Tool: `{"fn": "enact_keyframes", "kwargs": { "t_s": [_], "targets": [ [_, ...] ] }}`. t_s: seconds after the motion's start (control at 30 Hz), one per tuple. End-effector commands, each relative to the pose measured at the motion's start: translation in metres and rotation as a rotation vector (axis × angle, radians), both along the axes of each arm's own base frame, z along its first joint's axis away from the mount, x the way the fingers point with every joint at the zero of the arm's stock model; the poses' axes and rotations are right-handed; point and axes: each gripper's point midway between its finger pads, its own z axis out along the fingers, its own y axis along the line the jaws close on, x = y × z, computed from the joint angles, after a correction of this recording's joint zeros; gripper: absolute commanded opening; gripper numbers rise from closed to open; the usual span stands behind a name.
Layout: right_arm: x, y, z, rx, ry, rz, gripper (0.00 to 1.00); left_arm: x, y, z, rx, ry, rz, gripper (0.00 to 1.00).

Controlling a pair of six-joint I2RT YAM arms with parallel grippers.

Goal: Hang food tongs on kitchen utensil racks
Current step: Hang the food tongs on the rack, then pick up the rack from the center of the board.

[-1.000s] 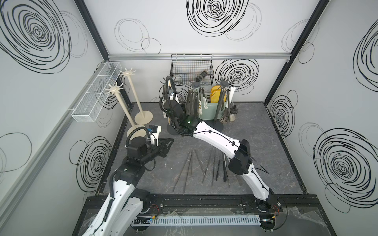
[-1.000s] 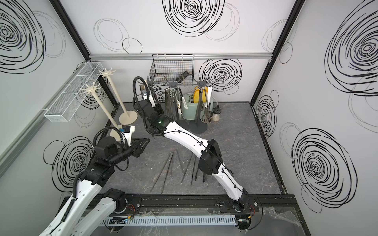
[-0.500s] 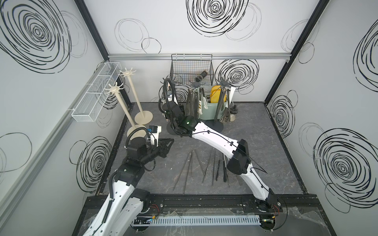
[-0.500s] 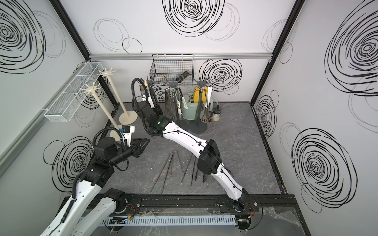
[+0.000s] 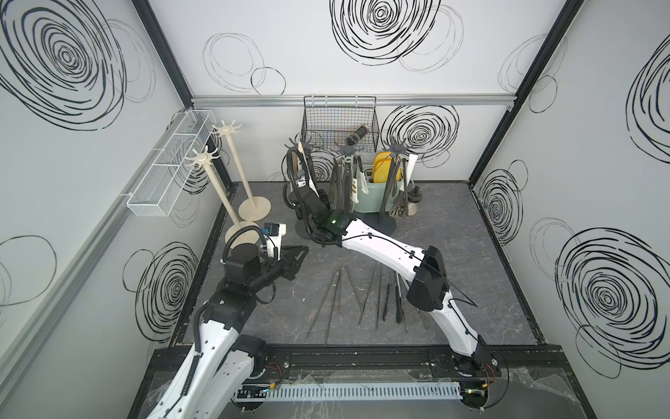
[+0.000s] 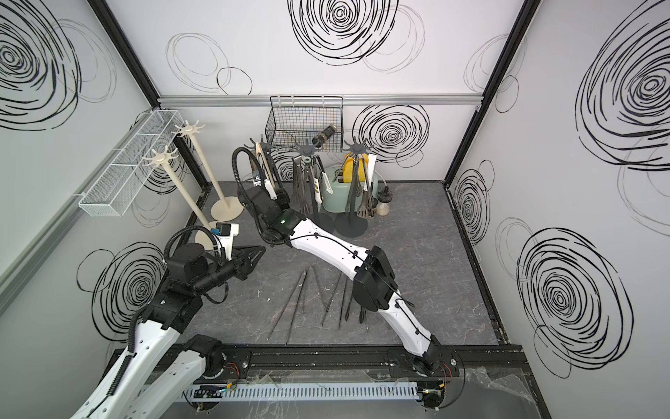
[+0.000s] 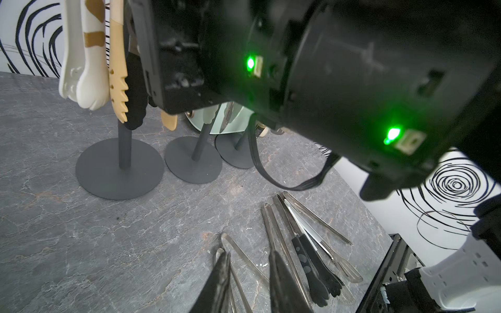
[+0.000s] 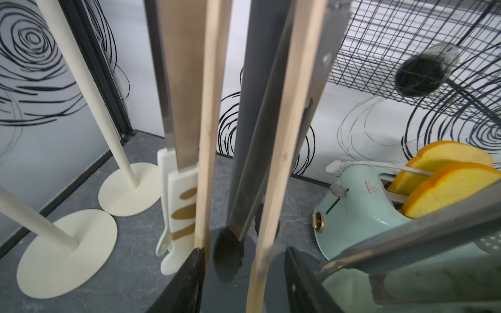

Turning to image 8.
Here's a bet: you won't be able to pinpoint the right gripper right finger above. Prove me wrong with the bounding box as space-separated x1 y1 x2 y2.
284 247 343 313

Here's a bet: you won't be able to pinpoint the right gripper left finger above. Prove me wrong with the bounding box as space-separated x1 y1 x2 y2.
147 248 206 313

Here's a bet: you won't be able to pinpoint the cream utensil rack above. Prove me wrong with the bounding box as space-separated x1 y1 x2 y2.
1 189 117 299
37 1 160 216

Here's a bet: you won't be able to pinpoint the large steel tongs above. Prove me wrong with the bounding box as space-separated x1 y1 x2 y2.
315 183 500 280

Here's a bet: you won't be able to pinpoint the beige plastic tongs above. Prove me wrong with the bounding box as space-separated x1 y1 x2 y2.
204 1 331 312

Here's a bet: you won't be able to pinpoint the mint green toaster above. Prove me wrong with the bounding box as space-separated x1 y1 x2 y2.
312 160 501 313

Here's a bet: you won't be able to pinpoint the dark bottle in basket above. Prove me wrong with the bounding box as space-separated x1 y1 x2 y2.
394 43 460 98

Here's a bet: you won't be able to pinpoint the black wire wall basket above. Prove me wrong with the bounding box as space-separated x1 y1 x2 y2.
329 1 500 112

